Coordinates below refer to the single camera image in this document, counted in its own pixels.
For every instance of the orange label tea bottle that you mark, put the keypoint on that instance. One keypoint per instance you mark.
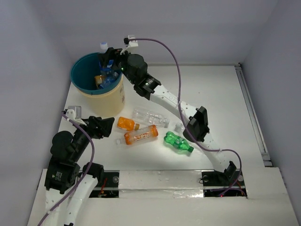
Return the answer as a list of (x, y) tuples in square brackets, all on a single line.
[(138, 136)]

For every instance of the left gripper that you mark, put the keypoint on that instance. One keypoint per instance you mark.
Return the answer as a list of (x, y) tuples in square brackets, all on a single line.
[(95, 127)]

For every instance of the small orange juice bottle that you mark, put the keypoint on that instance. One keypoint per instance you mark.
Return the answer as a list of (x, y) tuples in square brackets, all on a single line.
[(127, 124)]

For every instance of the clear bottle white cap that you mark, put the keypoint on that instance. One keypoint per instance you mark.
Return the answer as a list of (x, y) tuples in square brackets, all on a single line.
[(179, 127)]

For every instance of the blue label bottle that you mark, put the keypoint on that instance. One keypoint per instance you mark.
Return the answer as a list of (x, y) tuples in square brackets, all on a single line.
[(106, 59), (107, 80)]

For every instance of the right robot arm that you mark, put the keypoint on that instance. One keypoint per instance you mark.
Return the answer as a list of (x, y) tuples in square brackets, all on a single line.
[(195, 120)]

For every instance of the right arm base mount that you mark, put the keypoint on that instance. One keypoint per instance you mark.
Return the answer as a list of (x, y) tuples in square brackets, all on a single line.
[(213, 186)]

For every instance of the teal and cream bin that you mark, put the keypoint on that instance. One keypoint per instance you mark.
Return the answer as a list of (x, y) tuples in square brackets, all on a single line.
[(105, 102)]

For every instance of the green plastic soda bottle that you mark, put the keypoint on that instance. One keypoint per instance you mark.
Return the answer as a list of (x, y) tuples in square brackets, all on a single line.
[(178, 142)]

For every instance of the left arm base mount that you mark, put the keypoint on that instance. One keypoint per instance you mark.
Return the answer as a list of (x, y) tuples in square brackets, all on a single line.
[(109, 188)]

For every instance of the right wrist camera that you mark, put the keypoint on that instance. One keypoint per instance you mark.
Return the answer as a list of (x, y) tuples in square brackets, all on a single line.
[(130, 44)]

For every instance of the aluminium rail right edge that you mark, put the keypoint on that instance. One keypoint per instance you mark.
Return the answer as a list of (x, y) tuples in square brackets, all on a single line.
[(253, 117)]

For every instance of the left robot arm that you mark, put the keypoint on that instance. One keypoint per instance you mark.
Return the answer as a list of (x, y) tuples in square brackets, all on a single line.
[(68, 185)]

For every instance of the clear crushed plastic bottle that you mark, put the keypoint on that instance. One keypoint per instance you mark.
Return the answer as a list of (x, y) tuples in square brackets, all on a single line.
[(150, 117)]

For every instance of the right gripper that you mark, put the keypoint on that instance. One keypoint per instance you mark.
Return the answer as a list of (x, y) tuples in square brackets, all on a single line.
[(108, 55)]

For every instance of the yellow label clear bottle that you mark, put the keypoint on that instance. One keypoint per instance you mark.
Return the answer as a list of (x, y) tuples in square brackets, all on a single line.
[(99, 79)]

